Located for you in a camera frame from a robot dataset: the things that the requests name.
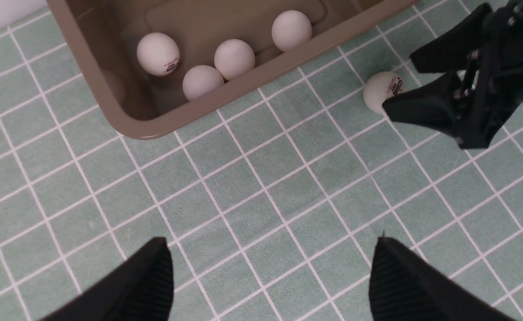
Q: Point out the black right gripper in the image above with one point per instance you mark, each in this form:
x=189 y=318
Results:
x=489 y=42

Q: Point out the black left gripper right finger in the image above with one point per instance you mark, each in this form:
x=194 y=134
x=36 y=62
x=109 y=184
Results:
x=403 y=287

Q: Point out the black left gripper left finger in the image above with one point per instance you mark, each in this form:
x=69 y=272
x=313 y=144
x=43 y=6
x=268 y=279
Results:
x=140 y=289

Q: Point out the white logo ball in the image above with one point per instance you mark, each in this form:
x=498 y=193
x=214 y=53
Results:
x=200 y=80
x=291 y=29
x=380 y=87

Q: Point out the plain white ball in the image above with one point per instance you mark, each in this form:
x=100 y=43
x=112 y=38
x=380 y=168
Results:
x=234 y=58

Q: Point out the green checkered tablecloth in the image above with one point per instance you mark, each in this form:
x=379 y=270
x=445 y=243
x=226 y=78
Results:
x=271 y=205

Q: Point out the olive green plastic bin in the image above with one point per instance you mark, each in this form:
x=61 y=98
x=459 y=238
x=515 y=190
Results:
x=103 y=36

